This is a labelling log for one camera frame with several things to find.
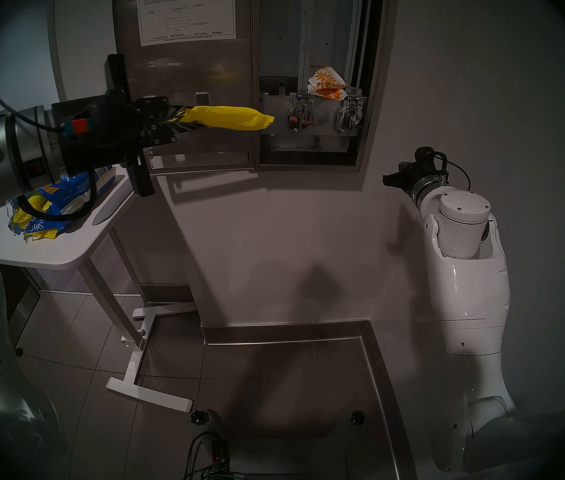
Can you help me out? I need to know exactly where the black base cable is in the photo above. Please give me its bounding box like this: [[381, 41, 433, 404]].
[[185, 430, 223, 480]]

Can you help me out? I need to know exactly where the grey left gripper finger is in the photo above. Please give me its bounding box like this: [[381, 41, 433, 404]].
[[137, 96, 197, 123], [145, 120, 209, 148]]

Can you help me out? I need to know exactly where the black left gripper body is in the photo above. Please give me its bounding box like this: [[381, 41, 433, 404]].
[[90, 54, 156, 198]]

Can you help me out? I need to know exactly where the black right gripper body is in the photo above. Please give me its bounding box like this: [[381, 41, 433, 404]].
[[402, 165, 441, 198]]

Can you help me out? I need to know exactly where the dark door with kick plate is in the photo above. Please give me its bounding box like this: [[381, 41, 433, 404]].
[[0, 264, 40, 350]]

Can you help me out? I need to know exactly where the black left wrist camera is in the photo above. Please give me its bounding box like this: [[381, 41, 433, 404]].
[[60, 108, 109, 171]]

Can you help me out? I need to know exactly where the orange flower print pad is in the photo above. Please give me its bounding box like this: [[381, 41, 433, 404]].
[[307, 66, 348, 101]]

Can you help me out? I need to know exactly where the blue pad package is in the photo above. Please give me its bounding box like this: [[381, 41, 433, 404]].
[[8, 166, 117, 242]]

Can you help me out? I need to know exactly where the grey robot base platform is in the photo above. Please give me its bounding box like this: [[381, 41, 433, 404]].
[[191, 408, 400, 480]]

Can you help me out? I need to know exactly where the white instruction sheet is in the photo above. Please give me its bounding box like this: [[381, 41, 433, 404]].
[[136, 0, 237, 47]]

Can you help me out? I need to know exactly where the white overbed table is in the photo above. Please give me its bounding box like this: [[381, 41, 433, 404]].
[[0, 143, 198, 414]]

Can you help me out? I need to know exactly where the yellow pad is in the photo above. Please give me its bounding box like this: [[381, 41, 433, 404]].
[[23, 226, 59, 242], [167, 105, 275, 131], [12, 194, 53, 230]]

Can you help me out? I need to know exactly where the thick black coiled cable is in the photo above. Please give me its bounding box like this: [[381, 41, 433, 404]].
[[17, 169, 99, 223]]

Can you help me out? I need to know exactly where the thin black right camera cable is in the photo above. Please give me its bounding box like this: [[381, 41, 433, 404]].
[[432, 153, 470, 192]]

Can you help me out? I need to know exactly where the green cable bundle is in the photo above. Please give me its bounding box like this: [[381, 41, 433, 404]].
[[182, 463, 250, 480]]

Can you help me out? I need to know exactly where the chrome dispensing lever mechanism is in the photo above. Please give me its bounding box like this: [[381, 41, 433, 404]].
[[333, 95, 367, 135], [287, 95, 319, 133]]

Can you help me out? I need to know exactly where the stainless steel dispenser cabinet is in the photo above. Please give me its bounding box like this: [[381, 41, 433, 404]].
[[252, 0, 389, 173]]

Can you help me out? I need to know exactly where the thin black left camera cable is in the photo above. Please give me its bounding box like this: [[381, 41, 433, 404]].
[[0, 93, 63, 133]]

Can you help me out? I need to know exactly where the thin black camera cable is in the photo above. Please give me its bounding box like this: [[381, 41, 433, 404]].
[[0, 93, 63, 133], [432, 153, 470, 192]]

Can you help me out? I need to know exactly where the black power box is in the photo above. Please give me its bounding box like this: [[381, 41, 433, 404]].
[[211, 437, 231, 468]]

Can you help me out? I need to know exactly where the stainless steel dispenser door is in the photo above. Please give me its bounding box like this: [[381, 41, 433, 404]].
[[112, 0, 259, 177]]

